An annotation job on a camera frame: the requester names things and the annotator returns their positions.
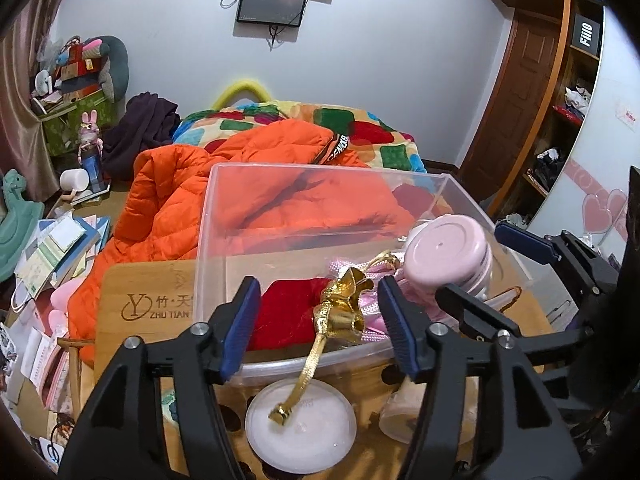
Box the cream pads jar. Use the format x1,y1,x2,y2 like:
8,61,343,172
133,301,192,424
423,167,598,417
377,376,478,447

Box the red velvet pouch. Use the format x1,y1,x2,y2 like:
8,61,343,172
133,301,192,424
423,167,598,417
247,278,330,351

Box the pink cord bundle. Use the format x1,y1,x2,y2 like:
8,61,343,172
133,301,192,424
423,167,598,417
326,257,452,344

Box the white cotton pad container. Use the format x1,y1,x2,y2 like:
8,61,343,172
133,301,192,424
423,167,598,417
245,378,357,474

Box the clear plastic storage bin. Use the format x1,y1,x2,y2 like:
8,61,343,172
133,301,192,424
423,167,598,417
192,161,534,386

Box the stack of books papers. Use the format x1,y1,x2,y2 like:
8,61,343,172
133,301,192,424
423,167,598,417
1,212,111,414

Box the orange puffer jacket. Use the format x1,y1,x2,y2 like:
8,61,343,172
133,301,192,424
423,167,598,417
67,119,414,340

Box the white mug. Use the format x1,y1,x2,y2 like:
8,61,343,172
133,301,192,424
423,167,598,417
58,168,90,194

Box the teal dinosaur plush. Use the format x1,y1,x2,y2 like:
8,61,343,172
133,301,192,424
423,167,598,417
0,169,44,282

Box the pink bunny figure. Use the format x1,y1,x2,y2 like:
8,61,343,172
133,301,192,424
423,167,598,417
77,110,103,184

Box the dark purple clothing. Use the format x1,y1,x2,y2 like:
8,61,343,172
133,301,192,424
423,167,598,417
102,92,181,181

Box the wooden wardrobe shelf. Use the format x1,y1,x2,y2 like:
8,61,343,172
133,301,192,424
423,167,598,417
459,0,604,220

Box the stuffed toys pile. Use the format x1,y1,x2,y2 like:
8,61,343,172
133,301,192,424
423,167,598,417
30,36,129,104

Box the black Fiio box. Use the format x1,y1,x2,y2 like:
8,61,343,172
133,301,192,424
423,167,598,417
570,14,601,58

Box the pink striped curtain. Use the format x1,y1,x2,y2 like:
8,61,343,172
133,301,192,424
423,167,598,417
1,0,62,202

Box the yellow foam ring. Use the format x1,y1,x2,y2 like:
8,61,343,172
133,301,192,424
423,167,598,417
211,77,275,111

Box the small black wall monitor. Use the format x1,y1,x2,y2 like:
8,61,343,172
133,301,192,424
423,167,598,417
236,0,307,27

